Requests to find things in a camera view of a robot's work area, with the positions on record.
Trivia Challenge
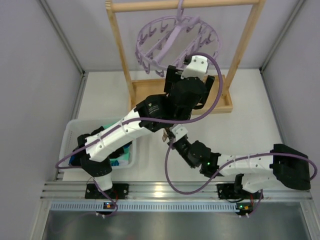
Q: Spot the purple round clip hanger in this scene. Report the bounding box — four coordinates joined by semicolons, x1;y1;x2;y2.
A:
135;0;221;77

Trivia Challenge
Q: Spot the green sock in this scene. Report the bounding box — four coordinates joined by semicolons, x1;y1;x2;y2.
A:
102;122;116;129
109;142;132;167

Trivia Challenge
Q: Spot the brown striped sock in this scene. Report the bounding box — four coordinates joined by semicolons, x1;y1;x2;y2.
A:
162;128;172;143

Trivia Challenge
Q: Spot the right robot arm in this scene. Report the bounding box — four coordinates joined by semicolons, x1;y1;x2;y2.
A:
168;136;317;198

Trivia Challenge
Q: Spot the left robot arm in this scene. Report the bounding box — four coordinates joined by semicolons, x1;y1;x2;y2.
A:
68;60;218;193

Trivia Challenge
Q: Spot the white plastic basket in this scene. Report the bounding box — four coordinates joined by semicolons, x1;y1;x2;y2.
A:
59;117;137;171

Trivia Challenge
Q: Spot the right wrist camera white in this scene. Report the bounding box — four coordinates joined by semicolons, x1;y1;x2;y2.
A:
170;124;188;142

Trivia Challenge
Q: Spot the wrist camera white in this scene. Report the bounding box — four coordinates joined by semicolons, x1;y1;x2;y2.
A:
170;124;188;142
181;55;208;80

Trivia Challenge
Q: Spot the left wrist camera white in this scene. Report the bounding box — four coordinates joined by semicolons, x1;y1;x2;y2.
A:
181;55;208;80

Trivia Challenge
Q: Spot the wooden hanger rack frame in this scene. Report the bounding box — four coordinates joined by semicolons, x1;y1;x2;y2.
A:
105;0;265;115

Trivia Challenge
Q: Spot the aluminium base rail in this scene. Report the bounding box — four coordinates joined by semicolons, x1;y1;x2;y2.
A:
40;181;312;202

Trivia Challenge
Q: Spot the slotted cable duct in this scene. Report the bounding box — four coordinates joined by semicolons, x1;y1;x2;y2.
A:
50;201;252;213

